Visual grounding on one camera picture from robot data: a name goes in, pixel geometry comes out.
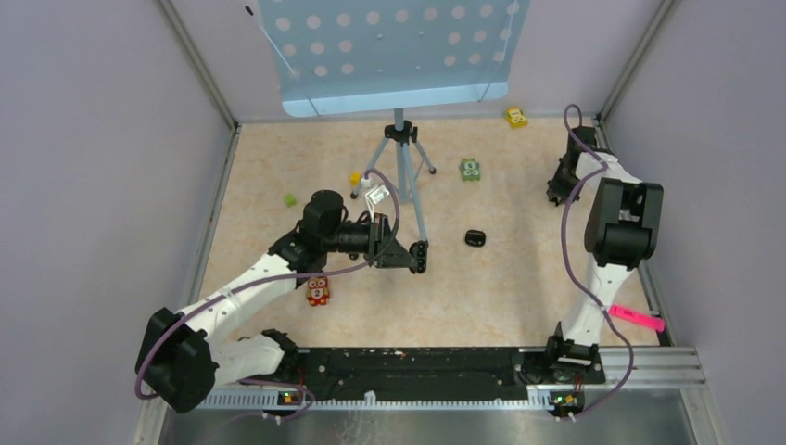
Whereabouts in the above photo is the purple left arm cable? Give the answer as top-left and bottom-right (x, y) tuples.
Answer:
(133, 169), (402, 401)

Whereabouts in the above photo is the black earbuds charging case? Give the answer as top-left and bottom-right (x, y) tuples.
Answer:
(463, 229), (487, 248)

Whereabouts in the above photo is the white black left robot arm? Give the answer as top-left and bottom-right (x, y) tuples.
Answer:
(134, 190), (428, 413)

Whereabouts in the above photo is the small green cube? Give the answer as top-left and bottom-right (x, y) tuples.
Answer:
(284, 194), (298, 208)

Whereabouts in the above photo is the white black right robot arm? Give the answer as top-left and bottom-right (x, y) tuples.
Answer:
(543, 125), (665, 382)

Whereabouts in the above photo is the red owl number block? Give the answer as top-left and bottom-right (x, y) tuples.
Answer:
(307, 276), (331, 307)

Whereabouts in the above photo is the pink highlighter marker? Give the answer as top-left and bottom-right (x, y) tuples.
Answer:
(608, 305), (666, 333)

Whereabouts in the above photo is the green monster toy block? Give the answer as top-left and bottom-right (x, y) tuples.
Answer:
(459, 158), (481, 182)

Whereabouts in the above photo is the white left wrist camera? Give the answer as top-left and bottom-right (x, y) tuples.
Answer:
(361, 178), (390, 211)

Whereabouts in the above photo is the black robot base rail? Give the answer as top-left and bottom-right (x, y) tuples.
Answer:
(268, 347), (606, 402)

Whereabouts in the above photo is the yellow toy block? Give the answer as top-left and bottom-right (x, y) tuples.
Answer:
(505, 107), (528, 129)

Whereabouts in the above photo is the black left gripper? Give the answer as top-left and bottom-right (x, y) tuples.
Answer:
(323, 212), (418, 269)

